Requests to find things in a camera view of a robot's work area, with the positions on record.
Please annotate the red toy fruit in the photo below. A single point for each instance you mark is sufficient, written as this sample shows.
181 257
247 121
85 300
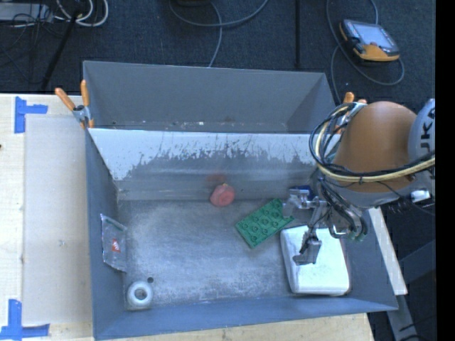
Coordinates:
222 194

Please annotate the green studded flat block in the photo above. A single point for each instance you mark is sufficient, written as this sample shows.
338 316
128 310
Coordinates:
261 224

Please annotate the pale flat board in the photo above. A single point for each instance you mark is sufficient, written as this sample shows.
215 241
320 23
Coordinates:
57 208

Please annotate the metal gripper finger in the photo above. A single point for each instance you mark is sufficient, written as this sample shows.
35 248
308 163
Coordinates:
309 252
308 241

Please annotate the clear plastic packet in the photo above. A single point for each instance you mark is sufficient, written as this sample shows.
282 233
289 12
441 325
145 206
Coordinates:
113 240

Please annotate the white rectangular sponge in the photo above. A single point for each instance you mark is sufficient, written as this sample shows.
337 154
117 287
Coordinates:
328 272

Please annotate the grey metal bin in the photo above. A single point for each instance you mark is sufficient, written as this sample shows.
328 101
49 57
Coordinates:
199 254

